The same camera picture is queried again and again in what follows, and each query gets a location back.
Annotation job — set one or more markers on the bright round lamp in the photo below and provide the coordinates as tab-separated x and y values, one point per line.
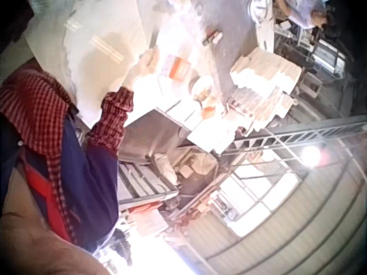
310	155

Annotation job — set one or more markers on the large white board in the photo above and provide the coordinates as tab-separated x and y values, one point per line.
86	57

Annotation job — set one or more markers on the orange and white box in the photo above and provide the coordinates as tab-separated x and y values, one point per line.
179	68

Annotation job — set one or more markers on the grey slatted metal rack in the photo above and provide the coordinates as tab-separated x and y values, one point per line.
146	180

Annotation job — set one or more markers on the grey metal ladder frame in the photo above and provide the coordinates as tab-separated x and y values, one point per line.
295	136

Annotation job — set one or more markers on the dark grey hand tool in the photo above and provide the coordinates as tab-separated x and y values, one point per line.
154	38

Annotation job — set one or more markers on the person's right hand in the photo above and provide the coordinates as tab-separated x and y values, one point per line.
137	74

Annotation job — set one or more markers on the person's right fingers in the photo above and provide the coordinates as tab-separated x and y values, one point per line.
150	58

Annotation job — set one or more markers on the white flat panel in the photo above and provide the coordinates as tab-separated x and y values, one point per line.
212	136

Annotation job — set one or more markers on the small orange container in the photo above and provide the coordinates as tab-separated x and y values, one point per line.
208	112

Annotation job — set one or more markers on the stack of white ribbed pieces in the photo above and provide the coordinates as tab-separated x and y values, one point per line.
255	110

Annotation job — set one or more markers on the white sack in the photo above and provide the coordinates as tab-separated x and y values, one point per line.
166	167

